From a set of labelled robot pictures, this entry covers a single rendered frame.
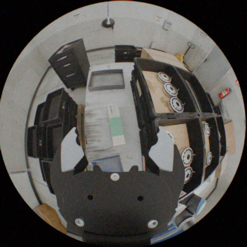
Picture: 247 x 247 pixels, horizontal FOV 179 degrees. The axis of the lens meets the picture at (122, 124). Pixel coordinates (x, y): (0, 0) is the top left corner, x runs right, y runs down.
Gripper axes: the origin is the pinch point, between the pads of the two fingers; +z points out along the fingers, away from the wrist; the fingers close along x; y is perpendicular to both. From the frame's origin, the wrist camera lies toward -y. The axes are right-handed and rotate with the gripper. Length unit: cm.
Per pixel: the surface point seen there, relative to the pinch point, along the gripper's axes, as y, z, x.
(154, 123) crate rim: 5.6, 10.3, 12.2
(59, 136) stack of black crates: 44, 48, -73
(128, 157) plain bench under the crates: 31.6, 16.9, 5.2
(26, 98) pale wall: -22, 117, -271
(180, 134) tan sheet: 15.6, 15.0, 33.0
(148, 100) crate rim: -0.4, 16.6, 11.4
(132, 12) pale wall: -266, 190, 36
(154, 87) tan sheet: -5.2, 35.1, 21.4
